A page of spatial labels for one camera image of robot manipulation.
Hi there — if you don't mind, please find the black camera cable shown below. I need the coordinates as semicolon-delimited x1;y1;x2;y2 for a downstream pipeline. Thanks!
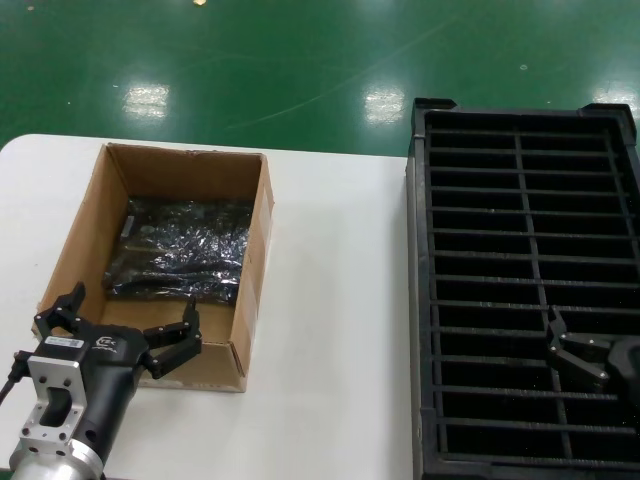
0;349;31;406

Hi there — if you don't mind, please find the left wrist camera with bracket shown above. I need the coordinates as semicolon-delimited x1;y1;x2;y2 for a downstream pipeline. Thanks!
18;335;85;454

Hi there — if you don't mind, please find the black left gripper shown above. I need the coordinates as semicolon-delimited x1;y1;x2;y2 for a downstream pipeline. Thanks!
33;281;203;464

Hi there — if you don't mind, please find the black slotted plastic container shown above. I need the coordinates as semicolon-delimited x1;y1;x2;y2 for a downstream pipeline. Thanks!
405;96;640;480

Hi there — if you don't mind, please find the grey antistatic bubble bag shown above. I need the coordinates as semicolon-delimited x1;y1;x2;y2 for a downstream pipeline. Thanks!
121;196;253;281

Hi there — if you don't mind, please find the brown cardboard box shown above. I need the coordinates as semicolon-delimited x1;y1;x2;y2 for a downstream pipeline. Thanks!
32;142;275;394

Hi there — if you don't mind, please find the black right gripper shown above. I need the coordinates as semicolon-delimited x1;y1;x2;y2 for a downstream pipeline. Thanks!
547;306;640;401

